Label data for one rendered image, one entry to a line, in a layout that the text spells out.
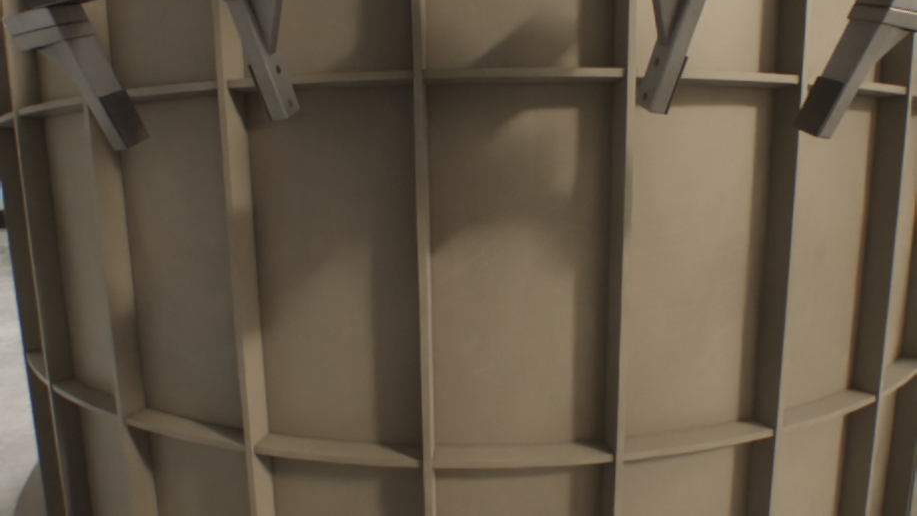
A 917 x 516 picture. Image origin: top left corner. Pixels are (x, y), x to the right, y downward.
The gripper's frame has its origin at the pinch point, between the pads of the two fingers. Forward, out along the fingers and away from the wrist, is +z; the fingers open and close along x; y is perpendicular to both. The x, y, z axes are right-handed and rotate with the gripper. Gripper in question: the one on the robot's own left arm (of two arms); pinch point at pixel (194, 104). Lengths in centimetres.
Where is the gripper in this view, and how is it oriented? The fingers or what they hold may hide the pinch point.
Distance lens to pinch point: 40.5
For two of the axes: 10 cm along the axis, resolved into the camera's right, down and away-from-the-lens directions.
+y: 0.8, -5.0, 8.6
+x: -9.8, 1.3, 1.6
